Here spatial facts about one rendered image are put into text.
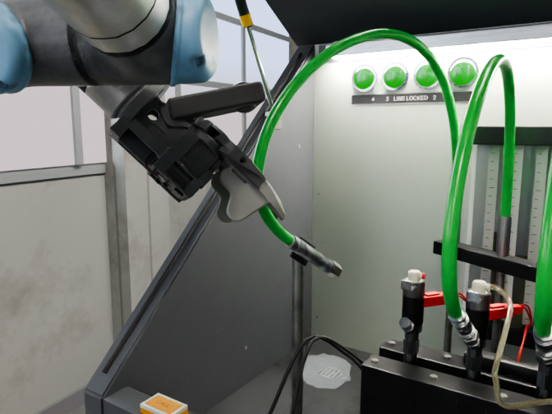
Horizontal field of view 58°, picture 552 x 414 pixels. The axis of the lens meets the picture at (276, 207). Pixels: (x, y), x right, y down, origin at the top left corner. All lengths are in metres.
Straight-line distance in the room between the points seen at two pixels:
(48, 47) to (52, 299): 1.98
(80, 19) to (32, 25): 0.11
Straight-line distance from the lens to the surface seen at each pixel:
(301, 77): 0.61
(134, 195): 2.44
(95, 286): 2.53
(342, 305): 1.06
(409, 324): 0.67
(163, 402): 0.65
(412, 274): 0.67
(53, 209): 2.31
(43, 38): 0.46
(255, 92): 0.59
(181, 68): 0.42
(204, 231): 0.77
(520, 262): 0.78
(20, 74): 0.47
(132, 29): 0.38
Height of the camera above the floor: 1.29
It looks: 9 degrees down
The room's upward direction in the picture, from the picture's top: straight up
